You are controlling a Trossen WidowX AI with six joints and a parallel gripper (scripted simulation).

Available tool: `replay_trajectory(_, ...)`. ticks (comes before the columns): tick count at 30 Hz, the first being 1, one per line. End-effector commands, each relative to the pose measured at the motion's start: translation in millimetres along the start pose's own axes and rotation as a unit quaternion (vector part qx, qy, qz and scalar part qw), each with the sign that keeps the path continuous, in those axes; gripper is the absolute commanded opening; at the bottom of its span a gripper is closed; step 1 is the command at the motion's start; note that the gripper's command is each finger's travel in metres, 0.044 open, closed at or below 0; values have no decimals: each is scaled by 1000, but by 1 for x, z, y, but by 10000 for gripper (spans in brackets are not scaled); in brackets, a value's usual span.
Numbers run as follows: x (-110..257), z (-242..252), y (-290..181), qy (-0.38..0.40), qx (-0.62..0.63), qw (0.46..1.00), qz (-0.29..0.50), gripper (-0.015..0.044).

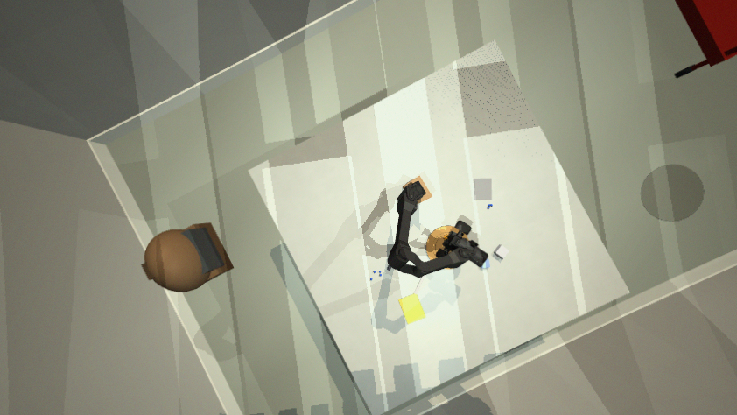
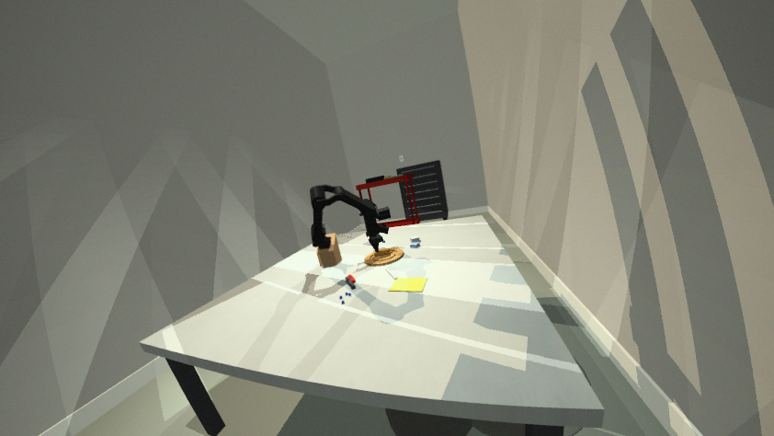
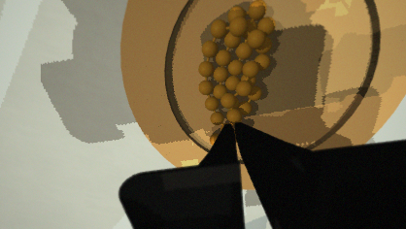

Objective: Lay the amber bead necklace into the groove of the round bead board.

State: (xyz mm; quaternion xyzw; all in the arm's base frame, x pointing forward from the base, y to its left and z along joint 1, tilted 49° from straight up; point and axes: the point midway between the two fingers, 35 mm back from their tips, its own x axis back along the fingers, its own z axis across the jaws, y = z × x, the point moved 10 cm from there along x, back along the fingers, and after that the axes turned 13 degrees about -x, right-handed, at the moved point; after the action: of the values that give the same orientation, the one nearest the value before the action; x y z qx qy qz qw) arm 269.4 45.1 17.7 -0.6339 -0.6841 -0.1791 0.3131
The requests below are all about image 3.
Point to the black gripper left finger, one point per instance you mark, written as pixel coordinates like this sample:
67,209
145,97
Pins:
214,186

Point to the tan round bead board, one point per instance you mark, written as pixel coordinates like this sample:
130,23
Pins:
337,72

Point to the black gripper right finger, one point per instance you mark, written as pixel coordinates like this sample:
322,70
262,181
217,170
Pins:
295,184

